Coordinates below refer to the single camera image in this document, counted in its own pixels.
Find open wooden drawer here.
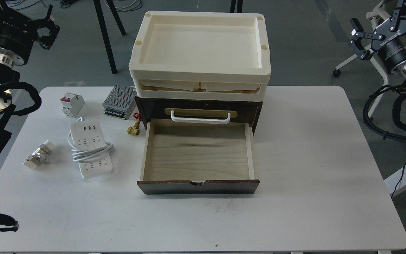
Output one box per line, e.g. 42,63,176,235
137,119,260,194

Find silver white metal fitting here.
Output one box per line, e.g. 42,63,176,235
23,140,55,169

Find white power strip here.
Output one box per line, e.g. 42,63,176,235
67,117,113,180

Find white drawer handle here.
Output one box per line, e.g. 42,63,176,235
171,110,231,125

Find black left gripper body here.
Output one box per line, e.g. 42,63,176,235
0,9,41,66

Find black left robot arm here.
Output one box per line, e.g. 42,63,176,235
0,0,60,153

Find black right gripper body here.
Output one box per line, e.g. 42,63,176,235
371,19,406,73

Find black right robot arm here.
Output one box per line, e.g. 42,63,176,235
350,0,406,87

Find white power strip cable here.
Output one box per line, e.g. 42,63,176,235
67,117,115,163

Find metal mesh power supply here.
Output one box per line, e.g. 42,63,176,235
103,85,137,120

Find white office chair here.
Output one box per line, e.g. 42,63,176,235
333,0,401,119

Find cream plastic tray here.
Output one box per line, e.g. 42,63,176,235
129,10,272,101

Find brass valve red handle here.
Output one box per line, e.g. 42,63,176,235
127,113,142,136

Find white red circuit breaker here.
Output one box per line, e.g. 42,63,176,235
60,93,85,117

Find black table legs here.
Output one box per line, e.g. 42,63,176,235
93,0,127,74

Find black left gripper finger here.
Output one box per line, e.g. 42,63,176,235
36,4,61,50

